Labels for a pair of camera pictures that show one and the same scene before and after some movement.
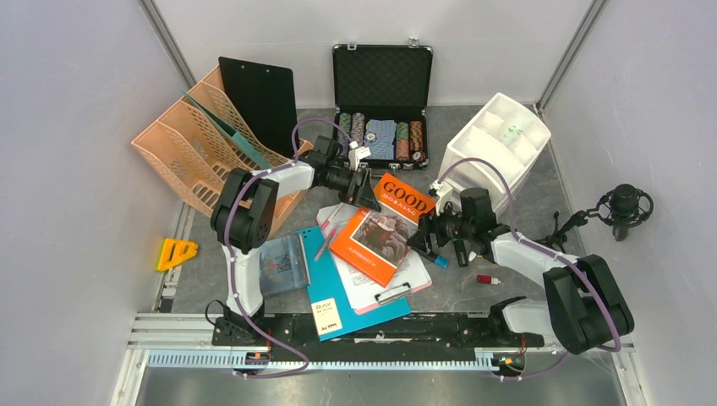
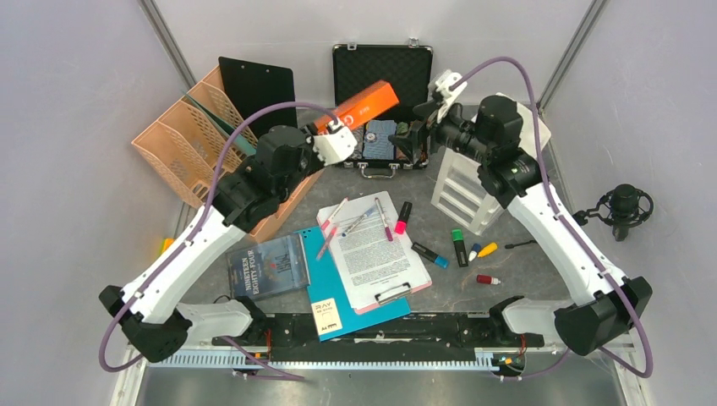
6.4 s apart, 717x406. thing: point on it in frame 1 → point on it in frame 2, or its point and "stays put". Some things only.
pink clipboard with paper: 363,292 stays put
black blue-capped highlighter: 439,260 stays put
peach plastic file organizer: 188,155 stays put
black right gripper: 429,223 → 413,143
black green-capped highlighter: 461,252 stays put
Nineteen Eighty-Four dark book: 282,264 stays put
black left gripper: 363,194 → 316,159
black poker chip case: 381,95 stays put
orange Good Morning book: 379,236 → 369,103
